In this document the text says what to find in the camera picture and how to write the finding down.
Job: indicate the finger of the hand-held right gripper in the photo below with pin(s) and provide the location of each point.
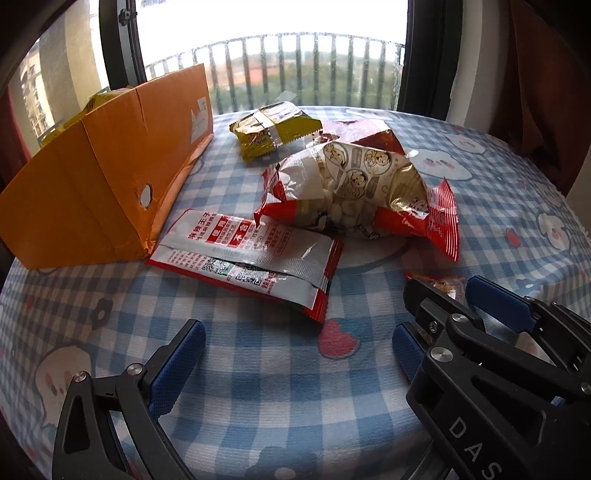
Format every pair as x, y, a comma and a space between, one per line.
498, 302
434, 304

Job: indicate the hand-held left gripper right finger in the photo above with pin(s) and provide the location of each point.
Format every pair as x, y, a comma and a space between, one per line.
408, 350

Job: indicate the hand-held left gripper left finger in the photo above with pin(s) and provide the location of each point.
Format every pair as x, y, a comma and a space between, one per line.
178, 364

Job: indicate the small clear candy packet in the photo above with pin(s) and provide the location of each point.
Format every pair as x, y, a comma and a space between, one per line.
443, 284

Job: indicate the white and red snack packet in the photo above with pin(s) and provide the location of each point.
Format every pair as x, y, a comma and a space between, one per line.
240, 258

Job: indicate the red gold peanut packet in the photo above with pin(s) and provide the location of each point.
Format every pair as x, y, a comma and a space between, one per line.
369, 184

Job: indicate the orange cardboard box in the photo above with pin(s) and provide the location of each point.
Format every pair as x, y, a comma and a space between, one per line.
92, 184

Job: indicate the olive yellow snack packet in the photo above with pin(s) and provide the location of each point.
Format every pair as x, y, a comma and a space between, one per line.
268, 127

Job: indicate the yellow packet with black lettering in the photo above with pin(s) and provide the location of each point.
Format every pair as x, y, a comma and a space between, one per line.
99, 104

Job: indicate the blue checked tablecloth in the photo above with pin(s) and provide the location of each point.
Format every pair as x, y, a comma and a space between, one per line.
277, 392

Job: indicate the beige apartment building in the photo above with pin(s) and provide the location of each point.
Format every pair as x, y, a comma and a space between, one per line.
34, 92

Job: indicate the grey balcony railing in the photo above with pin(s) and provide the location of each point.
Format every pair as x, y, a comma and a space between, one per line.
258, 50

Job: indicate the black window frame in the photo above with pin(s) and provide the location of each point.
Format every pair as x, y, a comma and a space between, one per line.
117, 46

